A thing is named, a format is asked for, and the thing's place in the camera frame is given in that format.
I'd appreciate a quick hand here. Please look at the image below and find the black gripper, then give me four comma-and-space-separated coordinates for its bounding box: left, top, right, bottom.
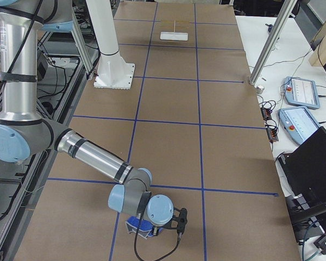
151, 225, 164, 235

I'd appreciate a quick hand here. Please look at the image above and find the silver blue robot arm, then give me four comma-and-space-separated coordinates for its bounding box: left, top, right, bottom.
0, 1, 177, 234

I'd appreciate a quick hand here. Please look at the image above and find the black monitor stand base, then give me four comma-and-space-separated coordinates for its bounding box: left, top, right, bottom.
285, 194, 326, 242

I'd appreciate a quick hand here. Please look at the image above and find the black orange adapter near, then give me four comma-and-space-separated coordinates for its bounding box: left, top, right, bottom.
266, 127, 279, 143

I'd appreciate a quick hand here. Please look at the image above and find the black orange adapter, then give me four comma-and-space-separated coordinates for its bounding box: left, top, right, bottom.
266, 127, 279, 143
260, 107, 272, 121

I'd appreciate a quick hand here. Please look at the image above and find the black orange adapter far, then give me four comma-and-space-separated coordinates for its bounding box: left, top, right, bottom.
260, 107, 272, 121

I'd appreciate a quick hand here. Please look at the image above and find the black laptop computer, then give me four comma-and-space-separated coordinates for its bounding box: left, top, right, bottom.
279, 127, 326, 203

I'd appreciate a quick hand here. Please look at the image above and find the small silver metal cup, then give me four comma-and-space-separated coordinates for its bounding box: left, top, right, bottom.
255, 85, 265, 95

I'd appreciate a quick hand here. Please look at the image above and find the near blue teach pendant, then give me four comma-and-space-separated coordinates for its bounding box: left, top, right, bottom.
278, 105, 320, 145

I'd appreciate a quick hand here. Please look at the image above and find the blue teach pendant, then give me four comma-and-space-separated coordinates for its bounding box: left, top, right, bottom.
278, 105, 320, 145
282, 76, 320, 109

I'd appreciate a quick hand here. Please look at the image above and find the far blue teach pendant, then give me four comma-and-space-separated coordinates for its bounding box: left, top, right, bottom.
282, 76, 320, 109

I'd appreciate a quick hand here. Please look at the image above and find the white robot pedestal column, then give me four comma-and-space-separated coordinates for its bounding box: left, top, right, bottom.
86, 0, 135, 90

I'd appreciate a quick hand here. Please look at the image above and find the aluminium frame post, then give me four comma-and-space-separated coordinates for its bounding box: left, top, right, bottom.
249, 0, 297, 85

